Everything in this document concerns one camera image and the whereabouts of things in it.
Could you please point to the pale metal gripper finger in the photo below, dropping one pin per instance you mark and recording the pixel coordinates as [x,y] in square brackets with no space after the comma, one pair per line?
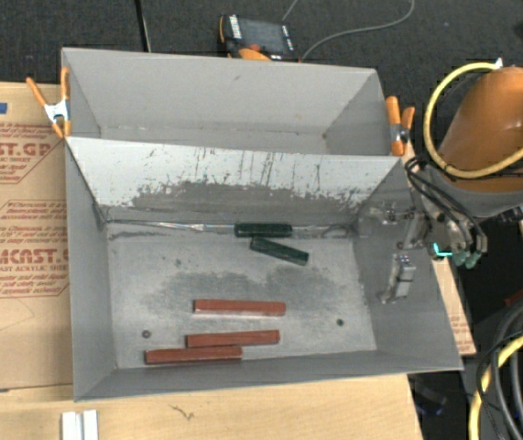
[390,214]
[403,271]

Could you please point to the dark green flat block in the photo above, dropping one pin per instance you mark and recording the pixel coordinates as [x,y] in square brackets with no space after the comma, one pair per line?
[263,230]
[279,251]

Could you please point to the red-brown flat block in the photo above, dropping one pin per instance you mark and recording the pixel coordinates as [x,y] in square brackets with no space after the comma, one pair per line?
[232,338]
[193,355]
[239,307]

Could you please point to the grey metal bin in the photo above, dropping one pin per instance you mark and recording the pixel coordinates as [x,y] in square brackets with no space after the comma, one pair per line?
[224,264]

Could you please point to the brown cardboard board red print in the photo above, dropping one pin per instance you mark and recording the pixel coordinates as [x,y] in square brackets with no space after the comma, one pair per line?
[18,245]

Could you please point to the black cylinder on white bracket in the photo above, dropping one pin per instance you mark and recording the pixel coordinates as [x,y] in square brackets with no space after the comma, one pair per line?
[515,213]

